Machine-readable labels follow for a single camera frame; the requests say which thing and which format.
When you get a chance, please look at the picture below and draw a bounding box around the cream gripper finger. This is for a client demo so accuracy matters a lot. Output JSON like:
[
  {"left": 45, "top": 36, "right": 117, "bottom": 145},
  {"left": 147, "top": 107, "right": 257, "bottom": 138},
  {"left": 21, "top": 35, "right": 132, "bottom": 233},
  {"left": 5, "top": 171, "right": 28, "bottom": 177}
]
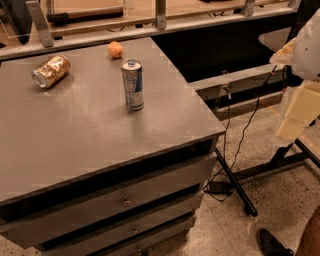
[
  {"left": 275, "top": 81, "right": 320, "bottom": 143},
  {"left": 270, "top": 38, "right": 296, "bottom": 65}
]

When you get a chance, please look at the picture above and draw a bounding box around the silver blue redbull can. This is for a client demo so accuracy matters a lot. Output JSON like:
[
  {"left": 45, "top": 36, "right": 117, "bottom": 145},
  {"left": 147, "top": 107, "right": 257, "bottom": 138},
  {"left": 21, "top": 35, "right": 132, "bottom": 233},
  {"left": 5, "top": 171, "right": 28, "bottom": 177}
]
[{"left": 121, "top": 59, "right": 144, "bottom": 111}]

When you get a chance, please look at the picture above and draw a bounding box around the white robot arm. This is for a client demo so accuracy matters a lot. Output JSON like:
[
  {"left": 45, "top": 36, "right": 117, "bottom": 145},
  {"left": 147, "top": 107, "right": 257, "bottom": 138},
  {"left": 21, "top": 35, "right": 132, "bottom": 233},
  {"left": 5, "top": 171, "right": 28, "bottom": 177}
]
[{"left": 270, "top": 10, "right": 320, "bottom": 143}]

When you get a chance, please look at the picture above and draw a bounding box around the gold crushed soda can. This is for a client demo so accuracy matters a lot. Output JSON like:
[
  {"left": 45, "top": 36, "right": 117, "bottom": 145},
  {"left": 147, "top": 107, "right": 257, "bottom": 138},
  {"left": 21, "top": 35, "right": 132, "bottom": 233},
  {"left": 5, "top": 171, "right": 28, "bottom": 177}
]
[{"left": 31, "top": 55, "right": 70, "bottom": 89}]

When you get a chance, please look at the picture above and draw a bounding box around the black metal table leg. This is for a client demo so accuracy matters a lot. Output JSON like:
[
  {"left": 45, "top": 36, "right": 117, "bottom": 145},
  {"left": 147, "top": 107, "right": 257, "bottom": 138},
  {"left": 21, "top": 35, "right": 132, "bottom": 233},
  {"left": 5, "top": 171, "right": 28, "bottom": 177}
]
[{"left": 205, "top": 139, "right": 320, "bottom": 217}]

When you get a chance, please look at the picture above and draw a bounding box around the black power adapter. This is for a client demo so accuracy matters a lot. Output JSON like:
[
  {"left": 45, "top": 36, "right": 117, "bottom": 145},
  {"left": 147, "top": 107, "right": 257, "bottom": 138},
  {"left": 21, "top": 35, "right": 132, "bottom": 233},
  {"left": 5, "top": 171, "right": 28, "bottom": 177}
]
[{"left": 208, "top": 182, "right": 233, "bottom": 194}]

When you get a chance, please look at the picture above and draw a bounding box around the black shoe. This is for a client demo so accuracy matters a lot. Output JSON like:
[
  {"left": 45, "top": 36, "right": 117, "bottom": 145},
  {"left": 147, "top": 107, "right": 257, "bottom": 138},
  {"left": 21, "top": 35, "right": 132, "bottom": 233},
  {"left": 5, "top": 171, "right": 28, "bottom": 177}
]
[{"left": 257, "top": 229, "right": 294, "bottom": 256}]

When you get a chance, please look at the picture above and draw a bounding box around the orange fruit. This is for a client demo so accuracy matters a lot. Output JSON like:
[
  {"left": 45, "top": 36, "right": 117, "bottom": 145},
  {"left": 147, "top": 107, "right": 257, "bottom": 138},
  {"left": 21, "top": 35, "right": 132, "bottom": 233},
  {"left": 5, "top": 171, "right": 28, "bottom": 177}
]
[{"left": 107, "top": 41, "right": 123, "bottom": 58}]

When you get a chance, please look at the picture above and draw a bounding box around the grey drawer cabinet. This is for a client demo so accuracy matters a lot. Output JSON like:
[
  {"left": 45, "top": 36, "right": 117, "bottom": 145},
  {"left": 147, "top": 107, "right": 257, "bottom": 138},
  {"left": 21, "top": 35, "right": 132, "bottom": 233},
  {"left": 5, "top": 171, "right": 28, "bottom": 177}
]
[{"left": 0, "top": 36, "right": 227, "bottom": 256}]

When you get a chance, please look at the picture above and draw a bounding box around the bottom drawer front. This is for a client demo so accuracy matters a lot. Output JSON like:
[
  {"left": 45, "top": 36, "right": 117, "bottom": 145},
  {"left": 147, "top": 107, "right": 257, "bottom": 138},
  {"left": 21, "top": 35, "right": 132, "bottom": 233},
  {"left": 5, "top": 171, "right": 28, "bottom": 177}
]
[{"left": 98, "top": 214, "right": 195, "bottom": 256}]

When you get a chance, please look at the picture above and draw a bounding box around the drawer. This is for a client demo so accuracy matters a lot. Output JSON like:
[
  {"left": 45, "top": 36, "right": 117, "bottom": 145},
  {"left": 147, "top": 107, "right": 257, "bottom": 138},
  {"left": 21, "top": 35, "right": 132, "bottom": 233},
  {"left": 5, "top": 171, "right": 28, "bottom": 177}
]
[
  {"left": 42, "top": 186, "right": 203, "bottom": 256},
  {"left": 1, "top": 153, "right": 216, "bottom": 248},
  {"left": 98, "top": 214, "right": 195, "bottom": 256}
]

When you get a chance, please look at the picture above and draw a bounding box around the middle drawer front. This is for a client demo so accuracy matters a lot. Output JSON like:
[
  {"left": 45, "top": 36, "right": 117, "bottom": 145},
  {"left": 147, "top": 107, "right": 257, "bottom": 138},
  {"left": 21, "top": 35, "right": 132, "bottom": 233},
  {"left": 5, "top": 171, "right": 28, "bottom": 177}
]
[{"left": 42, "top": 186, "right": 203, "bottom": 256}]

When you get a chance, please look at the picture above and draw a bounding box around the top drawer front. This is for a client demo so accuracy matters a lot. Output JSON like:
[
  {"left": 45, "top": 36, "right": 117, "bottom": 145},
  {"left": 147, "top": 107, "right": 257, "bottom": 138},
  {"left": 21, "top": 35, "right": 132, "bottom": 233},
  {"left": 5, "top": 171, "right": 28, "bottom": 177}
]
[{"left": 1, "top": 153, "right": 216, "bottom": 248}]

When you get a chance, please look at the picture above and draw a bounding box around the metal railing frame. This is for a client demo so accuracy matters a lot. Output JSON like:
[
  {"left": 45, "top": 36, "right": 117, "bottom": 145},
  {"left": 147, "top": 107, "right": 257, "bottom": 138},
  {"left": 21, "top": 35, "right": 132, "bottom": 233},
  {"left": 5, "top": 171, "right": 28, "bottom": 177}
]
[{"left": 0, "top": 0, "right": 301, "bottom": 62}]

